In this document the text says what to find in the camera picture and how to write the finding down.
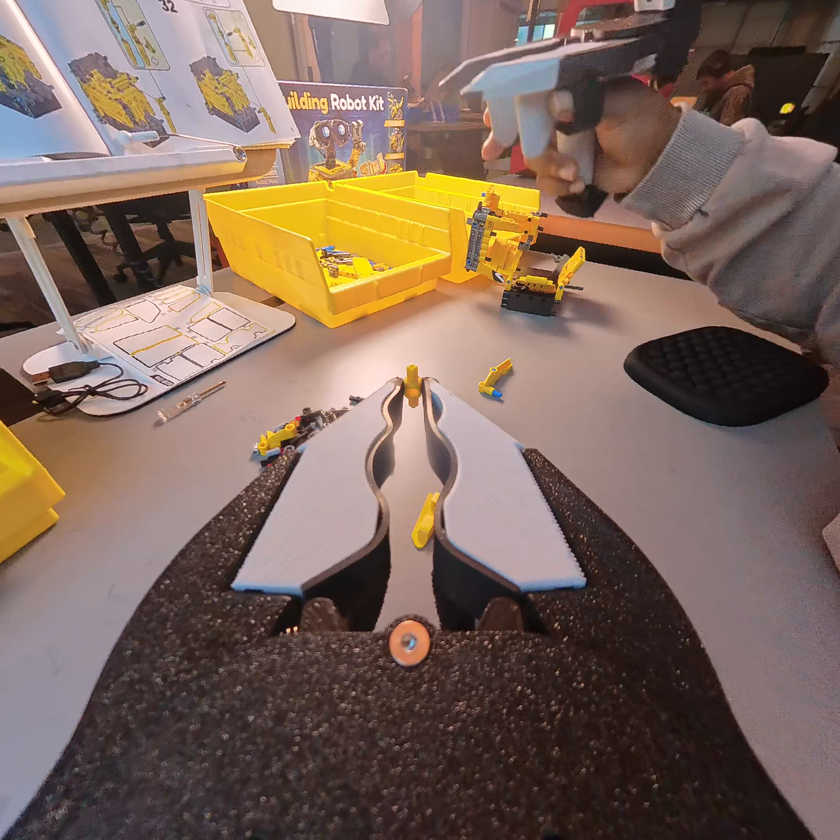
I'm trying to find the yellow plastic bin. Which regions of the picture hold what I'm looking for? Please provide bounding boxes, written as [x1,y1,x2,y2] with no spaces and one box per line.
[205,180,455,328]
[331,169,543,284]
[0,420,67,565]

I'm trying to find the black office chair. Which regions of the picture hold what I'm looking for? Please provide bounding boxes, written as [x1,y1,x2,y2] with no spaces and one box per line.
[98,200,198,286]

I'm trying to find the pile of black red pins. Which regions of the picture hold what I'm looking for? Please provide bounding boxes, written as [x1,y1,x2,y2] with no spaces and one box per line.
[249,394,352,468]

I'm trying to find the blue robot kit box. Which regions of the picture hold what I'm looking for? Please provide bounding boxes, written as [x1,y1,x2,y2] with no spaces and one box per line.
[279,80,409,185]

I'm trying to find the small clear-handled screwdriver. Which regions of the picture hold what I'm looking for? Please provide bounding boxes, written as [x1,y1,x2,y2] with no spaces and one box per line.
[156,381,227,422]

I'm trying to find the yellow straight beam piece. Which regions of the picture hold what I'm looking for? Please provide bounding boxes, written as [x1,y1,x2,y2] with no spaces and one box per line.
[411,492,441,550]

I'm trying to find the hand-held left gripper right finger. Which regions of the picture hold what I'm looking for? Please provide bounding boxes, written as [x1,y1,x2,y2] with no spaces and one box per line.
[420,377,588,593]

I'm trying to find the assorted grey blue small parts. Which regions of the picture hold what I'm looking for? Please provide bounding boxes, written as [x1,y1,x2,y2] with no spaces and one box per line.
[317,244,395,280]

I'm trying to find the white book stand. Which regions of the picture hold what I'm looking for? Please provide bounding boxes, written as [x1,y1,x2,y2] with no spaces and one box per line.
[0,128,296,416]

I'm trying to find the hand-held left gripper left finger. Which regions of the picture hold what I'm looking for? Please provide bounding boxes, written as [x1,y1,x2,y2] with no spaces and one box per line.
[231,377,404,598]

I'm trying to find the person's right forearm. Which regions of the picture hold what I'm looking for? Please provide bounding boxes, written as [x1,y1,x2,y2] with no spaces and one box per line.
[620,108,840,358]

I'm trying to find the white sticker sheet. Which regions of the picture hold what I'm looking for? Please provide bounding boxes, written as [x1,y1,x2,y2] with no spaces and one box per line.
[77,285,271,388]

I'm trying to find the yellow toy robot model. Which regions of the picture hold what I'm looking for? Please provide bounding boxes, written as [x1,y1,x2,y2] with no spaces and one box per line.
[467,185,587,319]

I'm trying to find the white building instruction booklet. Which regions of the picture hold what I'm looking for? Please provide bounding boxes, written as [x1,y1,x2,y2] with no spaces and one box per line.
[0,0,299,161]

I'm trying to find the black wrist rest pad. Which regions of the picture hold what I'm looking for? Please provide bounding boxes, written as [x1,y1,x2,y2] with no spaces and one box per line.
[623,325,829,427]

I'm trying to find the person's right hand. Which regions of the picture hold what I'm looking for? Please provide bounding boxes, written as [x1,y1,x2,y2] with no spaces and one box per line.
[482,80,685,201]

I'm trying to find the black USB cable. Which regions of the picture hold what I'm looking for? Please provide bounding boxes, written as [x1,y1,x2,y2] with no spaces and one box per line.
[29,357,151,416]

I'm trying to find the grey desk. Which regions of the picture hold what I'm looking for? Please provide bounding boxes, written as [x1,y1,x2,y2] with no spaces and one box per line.
[0,259,840,840]

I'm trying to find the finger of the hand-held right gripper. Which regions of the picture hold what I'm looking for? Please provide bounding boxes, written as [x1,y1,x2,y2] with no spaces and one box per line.
[436,36,565,147]
[459,51,567,175]

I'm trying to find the white lamp panel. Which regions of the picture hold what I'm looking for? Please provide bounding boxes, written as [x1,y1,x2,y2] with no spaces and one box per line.
[272,0,391,26]

